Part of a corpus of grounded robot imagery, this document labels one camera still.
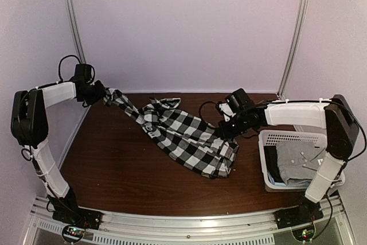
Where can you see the left circuit board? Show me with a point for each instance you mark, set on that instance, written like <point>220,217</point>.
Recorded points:
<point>71,233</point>

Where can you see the grey button shirt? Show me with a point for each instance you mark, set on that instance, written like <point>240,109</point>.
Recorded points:
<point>298,162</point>

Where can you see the black folded shirt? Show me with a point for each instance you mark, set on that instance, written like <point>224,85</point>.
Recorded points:
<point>271,158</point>

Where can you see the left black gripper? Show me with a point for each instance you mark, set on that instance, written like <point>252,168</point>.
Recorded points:
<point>101,92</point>

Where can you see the white plastic laundry basket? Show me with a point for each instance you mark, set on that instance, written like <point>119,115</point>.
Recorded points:
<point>272,138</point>

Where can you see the front aluminium rail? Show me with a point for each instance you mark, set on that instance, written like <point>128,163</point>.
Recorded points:
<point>247,228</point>

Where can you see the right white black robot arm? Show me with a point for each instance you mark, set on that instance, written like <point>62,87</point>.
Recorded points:
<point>333,115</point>

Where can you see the black white plaid shirt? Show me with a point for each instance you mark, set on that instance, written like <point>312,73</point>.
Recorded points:
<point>185,138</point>

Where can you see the aluminium frame post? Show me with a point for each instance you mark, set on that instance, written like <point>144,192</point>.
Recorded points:
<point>297,33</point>
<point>75,30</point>

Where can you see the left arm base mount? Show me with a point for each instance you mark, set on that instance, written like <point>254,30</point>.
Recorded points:
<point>82,218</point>

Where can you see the left aluminium frame post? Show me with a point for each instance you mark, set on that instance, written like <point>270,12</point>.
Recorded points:
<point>75,30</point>

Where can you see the circuit board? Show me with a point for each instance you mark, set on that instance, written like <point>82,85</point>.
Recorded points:
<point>303,234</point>
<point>71,233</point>

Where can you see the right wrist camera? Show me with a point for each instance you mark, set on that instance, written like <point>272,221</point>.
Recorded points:
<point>226,111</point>

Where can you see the right aluminium frame post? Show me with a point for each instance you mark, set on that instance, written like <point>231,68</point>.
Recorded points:
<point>297,33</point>

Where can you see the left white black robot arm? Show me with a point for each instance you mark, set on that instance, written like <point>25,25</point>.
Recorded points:
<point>29,126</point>

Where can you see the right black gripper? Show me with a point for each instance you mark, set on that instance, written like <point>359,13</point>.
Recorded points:
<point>224,132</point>

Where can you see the right circuit board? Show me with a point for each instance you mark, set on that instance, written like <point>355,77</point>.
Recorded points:
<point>303,234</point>

